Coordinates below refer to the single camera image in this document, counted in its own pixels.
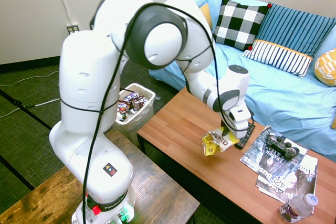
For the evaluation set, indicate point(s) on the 425 Business magazine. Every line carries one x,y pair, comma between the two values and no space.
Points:
299,182

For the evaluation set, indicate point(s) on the black baseboard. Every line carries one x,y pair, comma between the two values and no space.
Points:
26,64

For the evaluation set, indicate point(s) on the black tv remote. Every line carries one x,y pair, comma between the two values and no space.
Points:
245,140

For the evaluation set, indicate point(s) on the brown object beside sofa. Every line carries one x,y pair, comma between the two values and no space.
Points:
334,123

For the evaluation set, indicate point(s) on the light blue covered sofa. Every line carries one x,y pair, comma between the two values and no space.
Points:
275,95

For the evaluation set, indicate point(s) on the plain yellow pillow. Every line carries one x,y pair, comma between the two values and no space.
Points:
207,14

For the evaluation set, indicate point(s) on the brown candy wrapper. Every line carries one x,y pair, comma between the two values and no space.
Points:
138,102

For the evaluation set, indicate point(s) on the crumpled white paper trash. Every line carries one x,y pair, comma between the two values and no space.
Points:
121,116

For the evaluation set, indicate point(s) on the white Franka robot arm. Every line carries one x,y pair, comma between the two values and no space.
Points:
86,77

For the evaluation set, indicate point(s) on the white navy striped pillow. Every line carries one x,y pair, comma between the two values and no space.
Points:
281,57

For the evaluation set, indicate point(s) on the clear plastic water bottle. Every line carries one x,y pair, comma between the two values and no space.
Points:
296,208

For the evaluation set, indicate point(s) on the blue striped pillow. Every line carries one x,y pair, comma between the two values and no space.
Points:
294,30

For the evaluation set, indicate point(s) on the wooden coffee table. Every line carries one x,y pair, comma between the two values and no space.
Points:
181,132

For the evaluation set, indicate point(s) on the red orange snack wrapper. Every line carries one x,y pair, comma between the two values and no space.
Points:
123,106

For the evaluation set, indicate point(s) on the grey cover magazine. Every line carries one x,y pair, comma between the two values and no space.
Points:
258,153

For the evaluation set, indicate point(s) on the dark rustic wooden table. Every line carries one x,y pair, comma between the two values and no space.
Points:
157,187

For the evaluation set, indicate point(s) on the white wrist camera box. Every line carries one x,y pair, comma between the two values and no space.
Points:
239,113

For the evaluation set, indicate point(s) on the yellow chip bag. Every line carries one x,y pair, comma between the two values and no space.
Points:
218,144

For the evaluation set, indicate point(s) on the yellow white patterned pillow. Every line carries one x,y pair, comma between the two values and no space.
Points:
326,68

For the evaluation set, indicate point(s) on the purple candy wrapper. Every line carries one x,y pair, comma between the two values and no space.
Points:
131,95

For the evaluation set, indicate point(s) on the white plastic trash bin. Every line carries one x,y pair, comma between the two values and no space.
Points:
148,95

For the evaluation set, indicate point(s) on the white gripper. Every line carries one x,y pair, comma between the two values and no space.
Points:
239,128

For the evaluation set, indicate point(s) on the black floor strip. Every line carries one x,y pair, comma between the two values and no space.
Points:
15,172
31,113

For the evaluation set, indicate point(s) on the black game controller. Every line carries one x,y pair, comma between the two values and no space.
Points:
282,146

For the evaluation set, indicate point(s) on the black white checkered pillow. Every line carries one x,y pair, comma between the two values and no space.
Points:
237,23

